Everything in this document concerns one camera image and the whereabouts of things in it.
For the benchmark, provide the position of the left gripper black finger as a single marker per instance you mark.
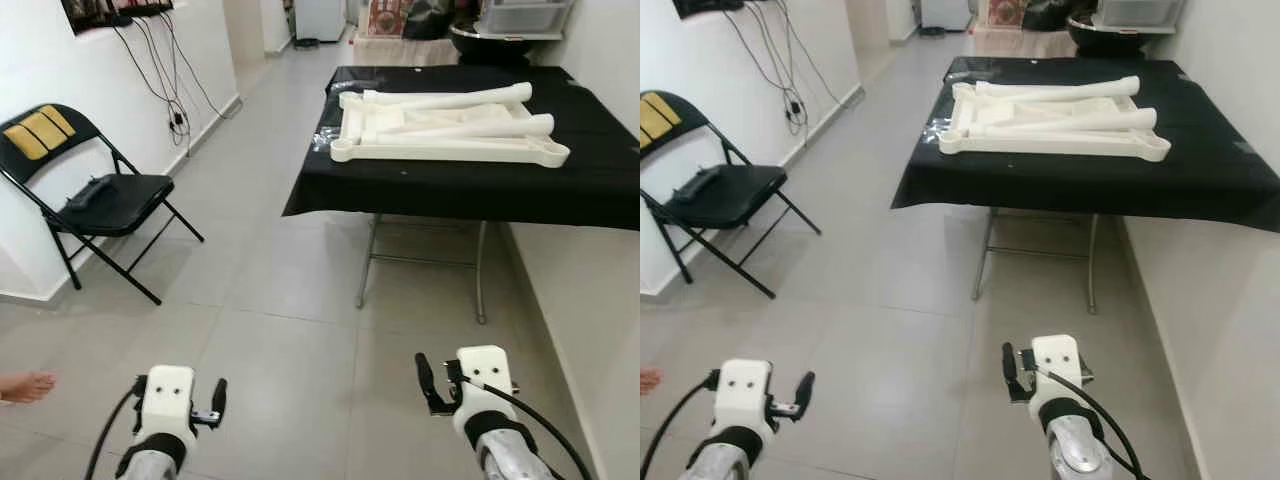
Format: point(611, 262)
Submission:
point(140, 387)
point(219, 395)
point(806, 390)
point(713, 380)

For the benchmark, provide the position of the white plastic children table top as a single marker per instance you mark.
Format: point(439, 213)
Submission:
point(450, 153)
point(1050, 148)

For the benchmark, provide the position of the large black bowl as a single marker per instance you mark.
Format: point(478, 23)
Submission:
point(1105, 35)
point(490, 45)

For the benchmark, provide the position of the person's bare foot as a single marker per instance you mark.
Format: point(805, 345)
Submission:
point(649, 381)
point(25, 387)

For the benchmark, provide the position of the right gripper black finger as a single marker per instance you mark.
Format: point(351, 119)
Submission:
point(1011, 363)
point(426, 375)

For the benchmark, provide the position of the black power adapter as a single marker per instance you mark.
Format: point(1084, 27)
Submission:
point(796, 108)
point(178, 123)

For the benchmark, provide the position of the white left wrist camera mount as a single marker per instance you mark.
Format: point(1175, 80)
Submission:
point(165, 400)
point(745, 395)

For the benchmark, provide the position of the beige woven cloth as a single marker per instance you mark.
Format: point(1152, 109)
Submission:
point(1020, 43)
point(400, 52)

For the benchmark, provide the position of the black bag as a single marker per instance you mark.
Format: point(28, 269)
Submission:
point(1048, 14)
point(430, 22)

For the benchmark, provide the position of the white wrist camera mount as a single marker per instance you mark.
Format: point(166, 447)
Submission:
point(485, 370)
point(745, 395)
point(165, 400)
point(1057, 360)

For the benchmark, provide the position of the white plastic table leg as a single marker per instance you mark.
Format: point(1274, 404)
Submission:
point(450, 98)
point(1100, 122)
point(500, 127)
point(1060, 90)

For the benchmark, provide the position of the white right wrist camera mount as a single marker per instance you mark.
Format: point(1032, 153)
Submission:
point(485, 370)
point(1057, 360)

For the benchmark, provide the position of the red patterned box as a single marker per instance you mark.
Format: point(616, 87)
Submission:
point(1005, 12)
point(388, 17)

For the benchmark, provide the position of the small black pouch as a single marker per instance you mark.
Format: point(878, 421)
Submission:
point(92, 193)
point(705, 183)

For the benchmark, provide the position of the clear plastic bag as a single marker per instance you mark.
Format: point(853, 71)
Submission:
point(935, 128)
point(325, 138)

